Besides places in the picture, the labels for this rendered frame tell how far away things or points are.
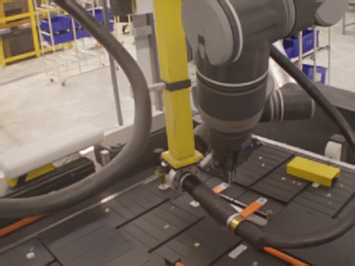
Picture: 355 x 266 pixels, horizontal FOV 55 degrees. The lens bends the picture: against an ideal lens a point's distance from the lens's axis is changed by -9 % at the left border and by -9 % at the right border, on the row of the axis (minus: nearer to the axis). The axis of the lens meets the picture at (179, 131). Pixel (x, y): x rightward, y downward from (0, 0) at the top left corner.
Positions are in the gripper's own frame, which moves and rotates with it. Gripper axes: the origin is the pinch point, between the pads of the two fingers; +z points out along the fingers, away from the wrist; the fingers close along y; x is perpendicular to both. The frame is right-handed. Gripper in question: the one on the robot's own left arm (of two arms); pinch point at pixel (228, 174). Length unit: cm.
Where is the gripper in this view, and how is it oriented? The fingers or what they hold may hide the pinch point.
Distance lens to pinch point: 73.1
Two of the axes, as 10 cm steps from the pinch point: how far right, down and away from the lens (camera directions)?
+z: 0.7, 7.0, 7.1
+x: -5.1, -5.9, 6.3
